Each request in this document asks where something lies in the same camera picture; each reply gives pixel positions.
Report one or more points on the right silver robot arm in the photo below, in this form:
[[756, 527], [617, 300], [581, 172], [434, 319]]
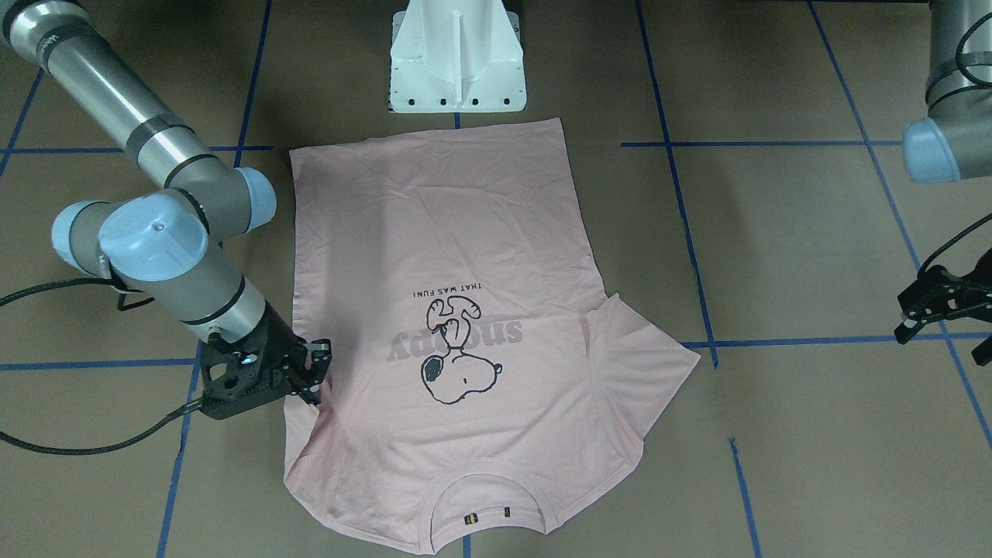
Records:
[[168, 244]]

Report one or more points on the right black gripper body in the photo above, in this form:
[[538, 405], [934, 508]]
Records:
[[277, 343]]

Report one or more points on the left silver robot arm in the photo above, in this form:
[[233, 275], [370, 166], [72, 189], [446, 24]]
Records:
[[951, 143]]

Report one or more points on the pink Snoopy t-shirt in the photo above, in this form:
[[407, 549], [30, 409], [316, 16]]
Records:
[[481, 377]]

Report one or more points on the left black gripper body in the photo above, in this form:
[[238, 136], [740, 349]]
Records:
[[929, 298]]

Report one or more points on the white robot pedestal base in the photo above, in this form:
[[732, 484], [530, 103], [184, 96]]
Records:
[[456, 56]]

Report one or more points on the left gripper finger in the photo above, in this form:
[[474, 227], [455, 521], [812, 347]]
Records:
[[911, 325]]

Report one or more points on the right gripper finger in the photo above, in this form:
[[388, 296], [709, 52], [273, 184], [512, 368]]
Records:
[[319, 355]]

